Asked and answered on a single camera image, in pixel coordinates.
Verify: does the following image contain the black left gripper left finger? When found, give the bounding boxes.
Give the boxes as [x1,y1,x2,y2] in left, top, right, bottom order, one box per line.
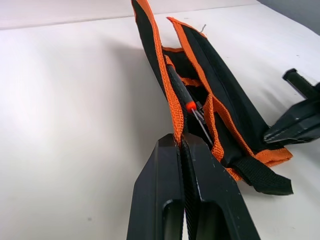
[126,133,188,240]

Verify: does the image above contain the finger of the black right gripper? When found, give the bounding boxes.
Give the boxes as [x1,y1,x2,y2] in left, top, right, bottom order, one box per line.
[263,96,320,146]
[282,68,320,100]

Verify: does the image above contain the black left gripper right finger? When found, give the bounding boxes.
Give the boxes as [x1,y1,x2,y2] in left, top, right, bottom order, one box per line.
[180,133,262,240]

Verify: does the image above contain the black orange-trimmed tool roll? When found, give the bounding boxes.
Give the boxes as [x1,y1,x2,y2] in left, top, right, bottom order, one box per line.
[130,0,295,196]

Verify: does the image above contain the thin metal tweezers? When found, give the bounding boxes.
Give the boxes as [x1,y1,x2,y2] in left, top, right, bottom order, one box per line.
[193,101,208,127]

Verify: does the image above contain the black-handled tool with orange collar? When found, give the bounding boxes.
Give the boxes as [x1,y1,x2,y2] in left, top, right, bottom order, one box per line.
[164,62,215,146]

